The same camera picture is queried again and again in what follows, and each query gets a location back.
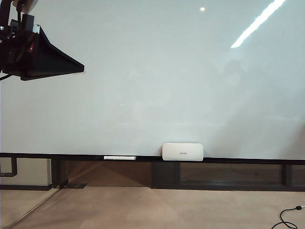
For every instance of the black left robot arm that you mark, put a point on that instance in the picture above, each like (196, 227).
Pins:
(4, 9)

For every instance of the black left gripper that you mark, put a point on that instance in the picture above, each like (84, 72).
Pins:
(16, 52)

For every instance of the white glass whiteboard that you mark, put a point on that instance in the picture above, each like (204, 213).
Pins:
(143, 71)

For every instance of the black whiteboard pen tray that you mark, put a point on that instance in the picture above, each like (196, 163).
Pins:
(147, 158)

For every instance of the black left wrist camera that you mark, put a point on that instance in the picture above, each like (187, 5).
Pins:
(27, 21)

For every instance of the white marker with black caps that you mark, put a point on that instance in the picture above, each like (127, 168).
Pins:
(120, 158)

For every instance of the white rectangular board eraser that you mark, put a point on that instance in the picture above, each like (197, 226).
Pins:
(183, 152)

